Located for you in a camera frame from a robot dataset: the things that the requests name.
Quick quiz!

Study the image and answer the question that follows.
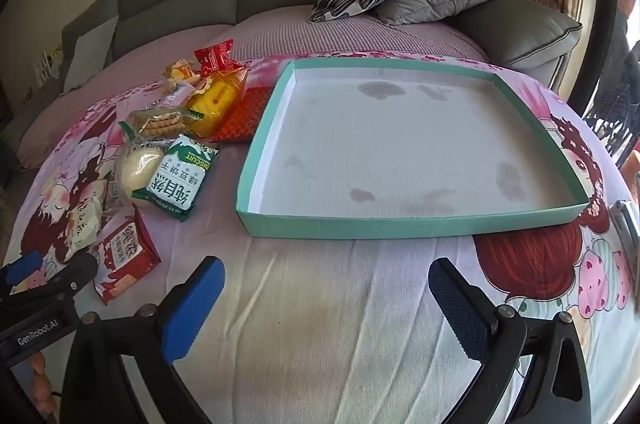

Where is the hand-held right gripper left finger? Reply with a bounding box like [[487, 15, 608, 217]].
[[60, 256, 226, 424]]

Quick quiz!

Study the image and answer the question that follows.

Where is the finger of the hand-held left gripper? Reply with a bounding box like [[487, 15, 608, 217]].
[[0, 251, 45, 291], [30, 252, 99, 301]]

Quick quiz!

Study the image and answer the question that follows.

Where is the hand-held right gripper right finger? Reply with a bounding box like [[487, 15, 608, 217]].
[[429, 257, 607, 424]]

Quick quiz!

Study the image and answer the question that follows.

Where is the red white snack packet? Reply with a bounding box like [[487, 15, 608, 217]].
[[92, 216, 162, 305]]

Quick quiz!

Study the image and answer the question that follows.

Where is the clear white bun packet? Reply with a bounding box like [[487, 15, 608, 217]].
[[102, 136, 168, 215]]

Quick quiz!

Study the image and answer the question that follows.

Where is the green white biscuit packet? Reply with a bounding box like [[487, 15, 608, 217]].
[[131, 135, 219, 222]]

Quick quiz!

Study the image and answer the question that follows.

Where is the clear round biscuit packet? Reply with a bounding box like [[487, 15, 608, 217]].
[[119, 106, 193, 139]]

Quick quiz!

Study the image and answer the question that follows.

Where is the teal shallow cardboard box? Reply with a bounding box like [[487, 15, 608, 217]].
[[235, 57, 591, 239]]

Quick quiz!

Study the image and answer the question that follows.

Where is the red patterned packet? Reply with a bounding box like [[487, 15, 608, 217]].
[[210, 86, 273, 145]]

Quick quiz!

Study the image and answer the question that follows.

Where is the pink snack packet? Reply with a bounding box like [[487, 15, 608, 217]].
[[150, 81, 198, 109]]

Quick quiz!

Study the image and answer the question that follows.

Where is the yellow cake packet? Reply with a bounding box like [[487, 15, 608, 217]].
[[185, 68, 249, 139]]

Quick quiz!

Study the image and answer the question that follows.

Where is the orange white bread packet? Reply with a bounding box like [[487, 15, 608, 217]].
[[165, 58, 201, 84]]

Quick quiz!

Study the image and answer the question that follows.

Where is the small red candy packet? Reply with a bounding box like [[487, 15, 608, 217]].
[[194, 45, 236, 77]]

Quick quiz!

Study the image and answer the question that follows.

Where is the person's left hand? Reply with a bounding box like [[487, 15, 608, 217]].
[[31, 351, 57, 416]]

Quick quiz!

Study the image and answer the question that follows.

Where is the pink cartoon printed blanket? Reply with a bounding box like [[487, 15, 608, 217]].
[[0, 48, 640, 424]]

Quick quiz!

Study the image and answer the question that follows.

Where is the light grey small cushion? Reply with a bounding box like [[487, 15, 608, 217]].
[[64, 14, 120, 93]]

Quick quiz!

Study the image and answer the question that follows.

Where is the black metal rack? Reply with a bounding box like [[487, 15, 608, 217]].
[[585, 54, 640, 165]]

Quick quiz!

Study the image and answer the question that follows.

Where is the pink textured sofa cover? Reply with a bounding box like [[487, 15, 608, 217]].
[[17, 4, 488, 169]]

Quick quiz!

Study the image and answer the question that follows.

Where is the dark door frame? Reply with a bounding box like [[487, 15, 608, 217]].
[[567, 0, 623, 109]]

